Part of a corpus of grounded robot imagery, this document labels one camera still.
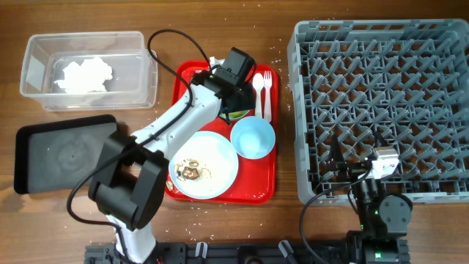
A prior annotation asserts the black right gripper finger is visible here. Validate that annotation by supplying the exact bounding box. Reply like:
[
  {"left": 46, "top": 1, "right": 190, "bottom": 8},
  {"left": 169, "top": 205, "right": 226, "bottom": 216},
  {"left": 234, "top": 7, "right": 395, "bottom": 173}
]
[
  {"left": 329, "top": 135, "right": 344, "bottom": 163},
  {"left": 374, "top": 130, "right": 388, "bottom": 148}
]

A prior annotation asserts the mint green bowl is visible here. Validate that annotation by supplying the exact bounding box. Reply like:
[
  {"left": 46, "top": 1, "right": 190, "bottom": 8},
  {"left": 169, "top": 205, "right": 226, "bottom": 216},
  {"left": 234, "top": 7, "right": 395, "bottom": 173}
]
[{"left": 218, "top": 110, "right": 249, "bottom": 121}]

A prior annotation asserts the light blue bowl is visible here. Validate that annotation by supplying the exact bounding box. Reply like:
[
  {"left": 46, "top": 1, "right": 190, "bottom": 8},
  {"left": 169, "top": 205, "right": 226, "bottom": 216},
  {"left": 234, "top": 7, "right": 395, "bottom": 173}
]
[{"left": 230, "top": 116, "right": 276, "bottom": 160}]

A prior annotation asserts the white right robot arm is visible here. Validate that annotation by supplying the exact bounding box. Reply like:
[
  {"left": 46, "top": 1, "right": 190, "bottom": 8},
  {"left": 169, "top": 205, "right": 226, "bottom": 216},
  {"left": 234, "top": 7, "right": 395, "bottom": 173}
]
[{"left": 326, "top": 133, "right": 413, "bottom": 264}]

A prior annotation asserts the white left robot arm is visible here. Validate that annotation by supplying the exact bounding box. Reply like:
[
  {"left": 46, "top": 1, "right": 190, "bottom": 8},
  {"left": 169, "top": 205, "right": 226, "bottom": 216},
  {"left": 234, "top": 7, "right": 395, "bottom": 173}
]
[{"left": 88, "top": 48, "right": 256, "bottom": 263}]

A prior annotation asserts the grey dishwasher rack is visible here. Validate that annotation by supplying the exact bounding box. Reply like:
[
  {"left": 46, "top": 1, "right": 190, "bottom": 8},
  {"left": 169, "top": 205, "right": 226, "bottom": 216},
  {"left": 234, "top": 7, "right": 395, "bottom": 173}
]
[{"left": 287, "top": 19, "right": 468, "bottom": 205}]

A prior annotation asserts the white plastic spoon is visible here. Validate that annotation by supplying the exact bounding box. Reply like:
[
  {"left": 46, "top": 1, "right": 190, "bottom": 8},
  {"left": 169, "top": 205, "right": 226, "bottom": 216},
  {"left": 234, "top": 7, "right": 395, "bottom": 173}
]
[{"left": 252, "top": 73, "right": 264, "bottom": 118}]

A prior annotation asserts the white plastic fork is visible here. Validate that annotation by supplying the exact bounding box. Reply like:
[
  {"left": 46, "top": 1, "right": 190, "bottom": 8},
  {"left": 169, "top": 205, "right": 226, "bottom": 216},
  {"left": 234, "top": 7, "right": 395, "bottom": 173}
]
[{"left": 264, "top": 70, "right": 273, "bottom": 122}]

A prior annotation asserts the light blue plate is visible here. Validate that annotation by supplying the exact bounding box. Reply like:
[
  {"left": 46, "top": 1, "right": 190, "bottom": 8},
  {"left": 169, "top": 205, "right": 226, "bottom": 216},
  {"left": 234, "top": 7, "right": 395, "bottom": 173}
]
[{"left": 169, "top": 131, "right": 239, "bottom": 199}]

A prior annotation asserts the food scrap on tray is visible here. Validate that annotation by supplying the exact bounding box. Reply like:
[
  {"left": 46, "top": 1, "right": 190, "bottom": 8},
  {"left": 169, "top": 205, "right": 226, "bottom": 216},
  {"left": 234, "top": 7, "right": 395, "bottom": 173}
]
[{"left": 166, "top": 180, "right": 174, "bottom": 191}]

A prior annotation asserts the clear plastic bin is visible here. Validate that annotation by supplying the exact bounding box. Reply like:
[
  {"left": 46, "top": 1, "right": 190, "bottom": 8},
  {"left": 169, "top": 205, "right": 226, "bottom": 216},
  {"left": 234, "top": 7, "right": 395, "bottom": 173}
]
[{"left": 20, "top": 31, "right": 158, "bottom": 111}]

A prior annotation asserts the crumpled white napkin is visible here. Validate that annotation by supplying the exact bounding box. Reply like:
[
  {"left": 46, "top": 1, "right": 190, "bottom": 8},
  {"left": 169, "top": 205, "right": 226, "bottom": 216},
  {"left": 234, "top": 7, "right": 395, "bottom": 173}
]
[{"left": 54, "top": 56, "right": 113, "bottom": 94}]

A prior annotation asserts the black tray bin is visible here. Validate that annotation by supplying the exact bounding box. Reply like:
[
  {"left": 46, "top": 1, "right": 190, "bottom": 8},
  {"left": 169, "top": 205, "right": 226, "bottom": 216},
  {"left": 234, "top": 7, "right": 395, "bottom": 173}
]
[{"left": 14, "top": 114, "right": 118, "bottom": 194}]

